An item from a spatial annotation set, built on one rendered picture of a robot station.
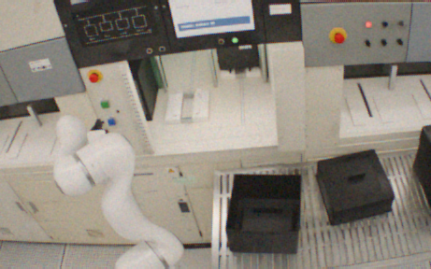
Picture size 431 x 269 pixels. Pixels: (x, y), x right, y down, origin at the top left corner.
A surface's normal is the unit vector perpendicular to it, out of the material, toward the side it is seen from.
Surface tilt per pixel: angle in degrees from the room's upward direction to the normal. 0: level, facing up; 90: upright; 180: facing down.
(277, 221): 0
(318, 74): 90
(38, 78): 90
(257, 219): 0
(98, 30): 90
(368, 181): 0
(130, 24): 90
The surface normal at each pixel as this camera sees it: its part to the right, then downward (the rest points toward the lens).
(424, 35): -0.02, 0.70
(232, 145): -0.15, -0.71
